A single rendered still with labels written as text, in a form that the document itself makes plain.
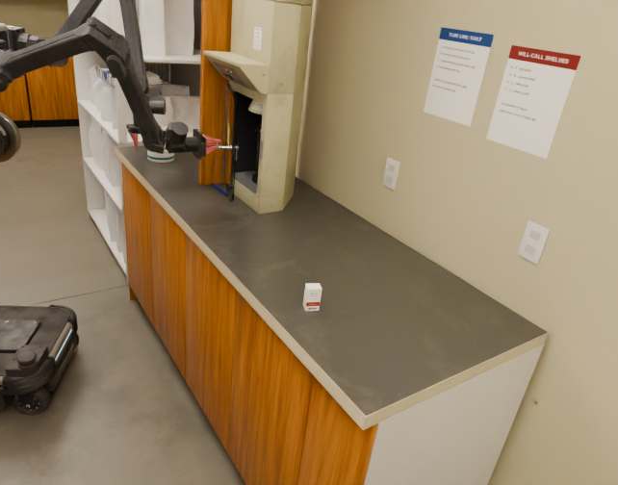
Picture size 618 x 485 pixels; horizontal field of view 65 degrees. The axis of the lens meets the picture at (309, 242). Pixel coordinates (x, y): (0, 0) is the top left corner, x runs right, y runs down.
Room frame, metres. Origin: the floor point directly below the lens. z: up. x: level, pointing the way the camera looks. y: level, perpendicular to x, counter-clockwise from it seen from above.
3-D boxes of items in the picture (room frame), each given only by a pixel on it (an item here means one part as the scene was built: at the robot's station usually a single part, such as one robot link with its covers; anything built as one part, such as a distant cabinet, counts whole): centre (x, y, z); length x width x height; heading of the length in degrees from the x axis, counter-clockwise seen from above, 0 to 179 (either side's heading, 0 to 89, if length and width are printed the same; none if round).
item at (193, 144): (1.77, 0.48, 1.20); 0.07 x 0.07 x 0.10; 36
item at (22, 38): (1.97, 1.17, 1.45); 0.09 x 0.08 x 0.12; 9
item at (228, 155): (1.90, 0.36, 1.19); 0.30 x 0.01 x 0.40; 17
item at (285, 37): (2.00, 0.21, 1.33); 0.32 x 0.25 x 0.77; 37
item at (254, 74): (1.89, 0.36, 1.46); 0.32 x 0.12 x 0.10; 37
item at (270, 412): (1.83, 0.15, 0.45); 2.05 x 0.67 x 0.90; 37
